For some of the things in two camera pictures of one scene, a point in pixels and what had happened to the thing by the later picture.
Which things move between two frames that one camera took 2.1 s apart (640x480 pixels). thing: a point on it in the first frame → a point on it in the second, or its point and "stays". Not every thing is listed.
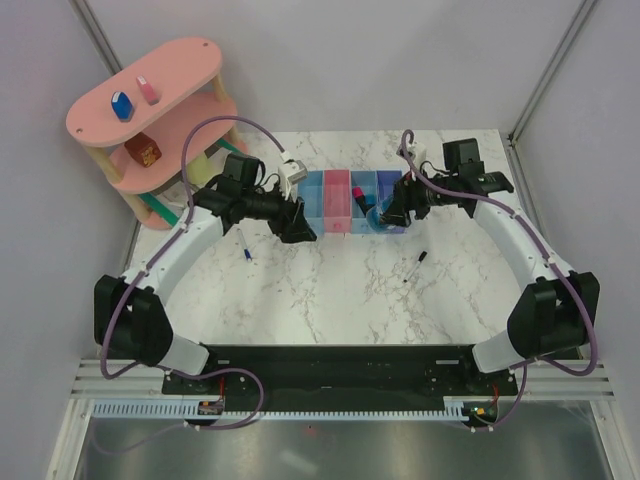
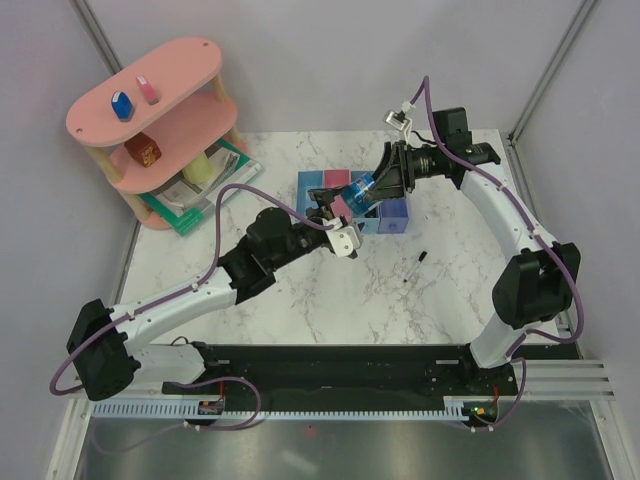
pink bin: (337, 200) stays
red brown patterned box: (144, 149) stays
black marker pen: (414, 268) stays
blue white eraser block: (122, 106) stays
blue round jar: (373, 216) → (353, 196)
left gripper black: (290, 223) → (324, 198)
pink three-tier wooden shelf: (156, 121) stays
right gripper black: (405, 198) → (395, 171)
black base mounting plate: (346, 378) stays
